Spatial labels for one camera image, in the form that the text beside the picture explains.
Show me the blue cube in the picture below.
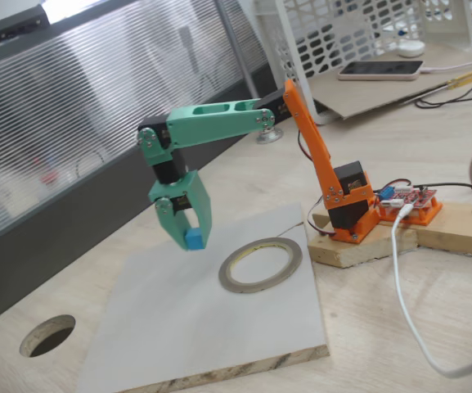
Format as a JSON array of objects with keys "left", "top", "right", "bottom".
[{"left": 185, "top": 228, "right": 204, "bottom": 251}]

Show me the ribbed glass desk partition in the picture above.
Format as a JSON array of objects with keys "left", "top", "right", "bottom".
[{"left": 0, "top": 0, "right": 284, "bottom": 335}]

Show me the white laminated chipboard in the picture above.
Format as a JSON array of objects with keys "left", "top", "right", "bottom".
[{"left": 74, "top": 201, "right": 330, "bottom": 393}]

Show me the white perforated plastic basket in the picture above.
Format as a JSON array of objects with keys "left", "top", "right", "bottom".
[{"left": 253, "top": 0, "right": 472, "bottom": 126}]

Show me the wooden block with screw holes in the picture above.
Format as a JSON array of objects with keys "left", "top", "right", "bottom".
[{"left": 307, "top": 210, "right": 420, "bottom": 269}]

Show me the red controller circuit board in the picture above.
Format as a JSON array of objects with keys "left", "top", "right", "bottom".
[{"left": 376, "top": 184, "right": 440, "bottom": 210}]

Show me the brown cardboard sheet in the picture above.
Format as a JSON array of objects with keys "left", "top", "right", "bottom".
[{"left": 311, "top": 40, "right": 472, "bottom": 120}]

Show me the orange controller board holder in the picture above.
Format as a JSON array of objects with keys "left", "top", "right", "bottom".
[{"left": 377, "top": 195, "right": 444, "bottom": 227}]

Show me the smartphone with pink case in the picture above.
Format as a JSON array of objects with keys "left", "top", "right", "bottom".
[{"left": 337, "top": 60, "right": 425, "bottom": 82}]

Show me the black box device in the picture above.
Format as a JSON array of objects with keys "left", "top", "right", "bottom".
[{"left": 0, "top": 4, "right": 50, "bottom": 45}]

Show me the light wooden plank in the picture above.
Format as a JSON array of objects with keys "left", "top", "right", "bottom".
[{"left": 413, "top": 199, "right": 472, "bottom": 260}]

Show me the white earbuds case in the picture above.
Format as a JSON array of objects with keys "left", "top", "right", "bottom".
[{"left": 397, "top": 39, "right": 427, "bottom": 58}]

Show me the grey ring of tape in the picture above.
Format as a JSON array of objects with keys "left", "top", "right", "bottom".
[{"left": 218, "top": 237, "right": 303, "bottom": 295}]

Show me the red white black servo cable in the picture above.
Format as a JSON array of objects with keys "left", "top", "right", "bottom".
[
  {"left": 305, "top": 192, "right": 338, "bottom": 237},
  {"left": 298, "top": 129, "right": 315, "bottom": 161}
]

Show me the silver partition post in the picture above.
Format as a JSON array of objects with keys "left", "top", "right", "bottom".
[{"left": 214, "top": 0, "right": 286, "bottom": 145}]

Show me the white USB cable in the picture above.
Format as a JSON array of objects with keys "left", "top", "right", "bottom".
[{"left": 390, "top": 204, "right": 472, "bottom": 378}]

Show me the thin black cable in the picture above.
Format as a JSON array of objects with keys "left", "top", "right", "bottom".
[{"left": 414, "top": 73, "right": 472, "bottom": 110}]

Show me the black power cable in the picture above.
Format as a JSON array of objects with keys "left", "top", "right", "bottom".
[{"left": 419, "top": 181, "right": 472, "bottom": 193}]

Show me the pale pink charging cable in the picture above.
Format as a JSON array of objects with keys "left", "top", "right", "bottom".
[{"left": 420, "top": 55, "right": 472, "bottom": 75}]

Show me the yellow handled screwdriver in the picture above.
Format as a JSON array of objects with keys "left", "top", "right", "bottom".
[{"left": 398, "top": 70, "right": 472, "bottom": 104}]

